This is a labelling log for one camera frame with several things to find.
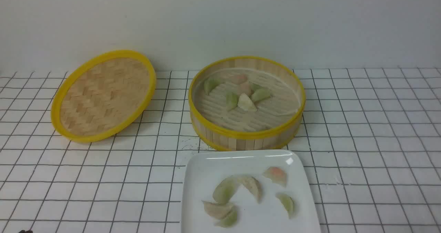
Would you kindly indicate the white dumpling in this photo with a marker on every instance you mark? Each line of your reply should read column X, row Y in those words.
column 246, row 104

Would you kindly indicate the white square plate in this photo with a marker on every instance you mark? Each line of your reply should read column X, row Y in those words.
column 205, row 171

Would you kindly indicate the beige dumpling on plate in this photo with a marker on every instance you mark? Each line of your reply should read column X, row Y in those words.
column 253, row 186

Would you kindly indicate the large green dumpling on plate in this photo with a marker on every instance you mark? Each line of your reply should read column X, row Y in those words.
column 225, row 190

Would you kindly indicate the pink dumpling on plate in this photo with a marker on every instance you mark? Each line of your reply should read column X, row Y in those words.
column 276, row 175

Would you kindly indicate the beige dumpling plate left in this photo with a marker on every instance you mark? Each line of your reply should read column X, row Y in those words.
column 216, row 210

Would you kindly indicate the green dumpling plate bottom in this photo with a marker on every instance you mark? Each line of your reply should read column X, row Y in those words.
column 229, row 220

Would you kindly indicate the small green dumpling plate right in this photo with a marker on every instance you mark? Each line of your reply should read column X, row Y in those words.
column 288, row 203

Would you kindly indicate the yellow rimmed bamboo steamer basket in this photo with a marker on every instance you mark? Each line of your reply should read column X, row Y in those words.
column 274, row 125

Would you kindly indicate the pink dumpling steamer top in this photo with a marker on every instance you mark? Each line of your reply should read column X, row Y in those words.
column 238, row 79

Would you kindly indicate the small green dumpling steamer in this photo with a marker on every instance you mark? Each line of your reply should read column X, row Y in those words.
column 254, row 87

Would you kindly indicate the yellow rimmed bamboo steamer lid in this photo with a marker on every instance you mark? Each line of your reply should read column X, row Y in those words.
column 103, row 96

